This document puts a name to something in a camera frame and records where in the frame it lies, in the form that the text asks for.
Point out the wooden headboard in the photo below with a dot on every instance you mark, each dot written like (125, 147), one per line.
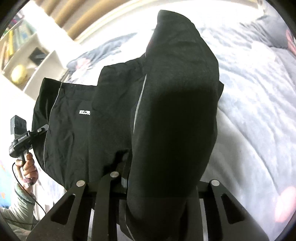
(75, 16)

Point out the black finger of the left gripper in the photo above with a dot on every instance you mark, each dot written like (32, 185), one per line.
(38, 132)

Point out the person's left hand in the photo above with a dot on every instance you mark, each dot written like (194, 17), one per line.
(27, 171)

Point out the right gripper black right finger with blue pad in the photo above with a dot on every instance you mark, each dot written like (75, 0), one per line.
(226, 218)

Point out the white bookshelf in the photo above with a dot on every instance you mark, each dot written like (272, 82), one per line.
(40, 45)

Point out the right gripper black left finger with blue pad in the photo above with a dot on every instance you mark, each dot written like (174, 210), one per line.
(89, 211)

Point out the black hooded jacket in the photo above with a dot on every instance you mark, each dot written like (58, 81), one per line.
(161, 107)

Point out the yellow round object on shelf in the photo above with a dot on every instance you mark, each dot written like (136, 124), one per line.
(19, 74)

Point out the grey pillow with pink print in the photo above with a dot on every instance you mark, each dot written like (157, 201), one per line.
(272, 31)

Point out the white grey bed duvet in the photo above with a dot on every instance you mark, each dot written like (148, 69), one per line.
(254, 153)

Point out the grey green sleeve forearm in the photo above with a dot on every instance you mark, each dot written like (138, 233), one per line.
(19, 216)

